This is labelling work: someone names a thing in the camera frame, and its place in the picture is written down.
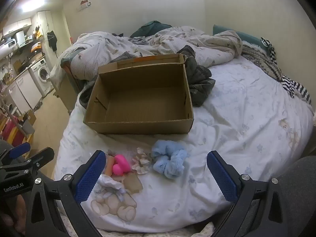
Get blue fluffy scrunchie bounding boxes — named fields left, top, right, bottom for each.
left=151, top=139, right=190, bottom=179

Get dark camouflage garment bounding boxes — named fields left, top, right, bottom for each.
left=184, top=45, right=216, bottom=107
left=78, top=78, right=99, bottom=109

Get tan foam cylinder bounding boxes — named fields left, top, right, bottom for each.
left=106, top=157, right=116, bottom=176

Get patterned knit blanket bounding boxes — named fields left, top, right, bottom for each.
left=241, top=43, right=284, bottom=82

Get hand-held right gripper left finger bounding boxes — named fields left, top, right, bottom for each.
left=25, top=150, right=107, bottom=237

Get beige floral scrunchie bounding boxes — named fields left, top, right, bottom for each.
left=132, top=147, right=153, bottom=176

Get black hanging garment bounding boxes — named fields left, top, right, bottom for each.
left=47, top=31, right=58, bottom=51

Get white kitchen appliance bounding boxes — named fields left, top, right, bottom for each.
left=0, top=38, right=18, bottom=52

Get grey bin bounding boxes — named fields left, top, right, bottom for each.
left=18, top=117, right=35, bottom=135

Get white wall cabinets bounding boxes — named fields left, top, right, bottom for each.
left=2, top=18, right=32, bottom=36

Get black white striped cloth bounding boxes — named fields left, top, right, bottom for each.
left=260, top=37, right=313, bottom=105

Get white washing machine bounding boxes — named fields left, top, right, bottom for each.
left=29, top=59, right=53, bottom=97

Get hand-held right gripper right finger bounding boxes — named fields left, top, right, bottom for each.
left=207, top=150, right=303, bottom=237

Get striped beige blanket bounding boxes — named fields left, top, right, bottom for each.
left=51, top=25, right=244, bottom=81

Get person's grey pants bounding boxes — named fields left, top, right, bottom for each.
left=275, top=156, right=316, bottom=237

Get wooden bedside cabinet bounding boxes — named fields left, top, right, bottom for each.
left=53, top=74, right=80, bottom=111

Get teal pillow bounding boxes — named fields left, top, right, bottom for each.
left=213, top=25, right=268, bottom=51

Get white floor cabinets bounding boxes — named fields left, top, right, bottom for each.
left=6, top=73, right=42, bottom=115

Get white bear print bed sheet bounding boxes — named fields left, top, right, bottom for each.
left=53, top=54, right=315, bottom=233

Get red yellow plastic rack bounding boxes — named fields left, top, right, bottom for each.
left=0, top=115, right=32, bottom=149

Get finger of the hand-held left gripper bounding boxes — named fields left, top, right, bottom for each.
left=0, top=142, right=31, bottom=162
left=23, top=147, right=55, bottom=176

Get cardboard box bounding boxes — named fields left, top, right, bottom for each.
left=83, top=54, right=195, bottom=135

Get tall white cabinet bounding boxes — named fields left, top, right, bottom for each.
left=37, top=10, right=56, bottom=45

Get dark teal cushion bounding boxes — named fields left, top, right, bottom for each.
left=130, top=20, right=173, bottom=38

